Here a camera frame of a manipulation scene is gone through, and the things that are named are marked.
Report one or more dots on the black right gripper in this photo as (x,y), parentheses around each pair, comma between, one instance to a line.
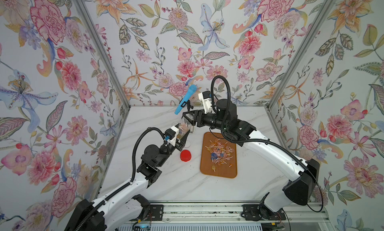
(198,118)

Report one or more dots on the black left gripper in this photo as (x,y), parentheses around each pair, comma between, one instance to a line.
(178,140)

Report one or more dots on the clear plastic jar lid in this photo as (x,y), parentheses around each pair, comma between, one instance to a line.
(187,145)

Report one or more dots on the small clear jar of candies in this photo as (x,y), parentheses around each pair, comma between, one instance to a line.
(183,129)

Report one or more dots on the red jar lid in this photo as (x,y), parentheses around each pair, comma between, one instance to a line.
(185,155)

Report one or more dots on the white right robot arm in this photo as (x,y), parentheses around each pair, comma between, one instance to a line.
(302,176)

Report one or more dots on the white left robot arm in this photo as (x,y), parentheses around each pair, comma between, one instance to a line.
(126,202)

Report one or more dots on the blue microphone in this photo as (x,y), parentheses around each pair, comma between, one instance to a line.
(191,91)

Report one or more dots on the brown wooden tray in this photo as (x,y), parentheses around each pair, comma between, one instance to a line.
(219,157)

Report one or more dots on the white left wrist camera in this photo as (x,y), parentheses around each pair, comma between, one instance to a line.
(171,136)

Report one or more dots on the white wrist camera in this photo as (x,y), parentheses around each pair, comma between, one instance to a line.
(206,99)
(171,136)

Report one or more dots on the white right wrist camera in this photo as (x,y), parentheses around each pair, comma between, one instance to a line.
(206,99)

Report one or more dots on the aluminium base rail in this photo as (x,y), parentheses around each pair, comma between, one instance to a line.
(221,216)

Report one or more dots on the aluminium frame post right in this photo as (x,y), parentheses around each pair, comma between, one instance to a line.
(301,50)

